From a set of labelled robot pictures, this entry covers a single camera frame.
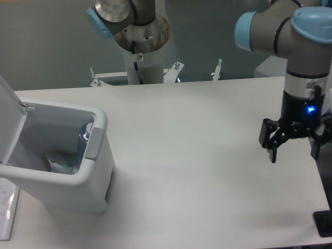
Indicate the black clamp at table edge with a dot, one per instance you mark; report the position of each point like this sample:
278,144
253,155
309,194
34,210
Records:
323,223

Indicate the white trash can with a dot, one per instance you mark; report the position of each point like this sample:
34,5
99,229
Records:
54,127

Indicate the crushed clear plastic bottle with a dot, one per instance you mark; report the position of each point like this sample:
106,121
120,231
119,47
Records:
83,139

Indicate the paper sheet in plastic sleeve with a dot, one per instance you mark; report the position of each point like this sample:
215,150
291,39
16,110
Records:
9,201

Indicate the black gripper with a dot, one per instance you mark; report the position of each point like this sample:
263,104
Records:
300,117

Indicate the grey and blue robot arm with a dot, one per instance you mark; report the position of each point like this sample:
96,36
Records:
298,31

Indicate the white plastic wrapper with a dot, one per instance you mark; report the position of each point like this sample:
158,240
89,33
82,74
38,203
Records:
62,163

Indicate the white trash can lid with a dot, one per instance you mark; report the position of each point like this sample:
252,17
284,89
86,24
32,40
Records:
13,116

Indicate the white metal base frame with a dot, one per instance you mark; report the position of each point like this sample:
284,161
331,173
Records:
140,76

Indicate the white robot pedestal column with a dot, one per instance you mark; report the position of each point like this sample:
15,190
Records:
144,44

